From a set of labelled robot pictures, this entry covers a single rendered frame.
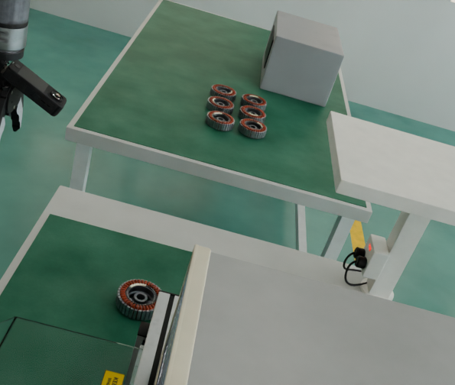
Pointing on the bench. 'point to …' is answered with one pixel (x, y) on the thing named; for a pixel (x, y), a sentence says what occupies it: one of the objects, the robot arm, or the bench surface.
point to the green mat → (86, 279)
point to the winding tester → (309, 333)
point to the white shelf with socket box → (399, 192)
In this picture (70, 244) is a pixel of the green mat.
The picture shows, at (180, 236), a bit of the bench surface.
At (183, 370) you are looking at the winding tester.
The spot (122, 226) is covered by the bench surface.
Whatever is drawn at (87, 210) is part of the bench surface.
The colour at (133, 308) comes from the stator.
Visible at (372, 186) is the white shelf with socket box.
